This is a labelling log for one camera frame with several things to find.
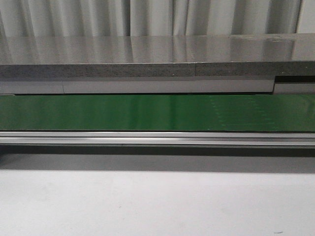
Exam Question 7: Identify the green conveyor belt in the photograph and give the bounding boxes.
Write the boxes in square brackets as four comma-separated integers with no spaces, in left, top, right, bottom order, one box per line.
[0,94,315,132]

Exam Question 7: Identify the grey stone countertop slab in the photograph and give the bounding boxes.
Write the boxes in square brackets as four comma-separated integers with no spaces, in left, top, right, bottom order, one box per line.
[0,33,315,78]

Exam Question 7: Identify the grey cabinet front panel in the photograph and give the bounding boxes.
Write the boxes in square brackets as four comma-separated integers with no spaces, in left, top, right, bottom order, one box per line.
[0,76,315,94]

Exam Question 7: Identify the white pleated curtain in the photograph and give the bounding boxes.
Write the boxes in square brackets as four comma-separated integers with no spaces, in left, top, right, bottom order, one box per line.
[0,0,315,37]

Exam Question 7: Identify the aluminium conveyor frame rail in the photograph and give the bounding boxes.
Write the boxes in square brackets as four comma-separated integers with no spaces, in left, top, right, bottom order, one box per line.
[0,131,315,147]

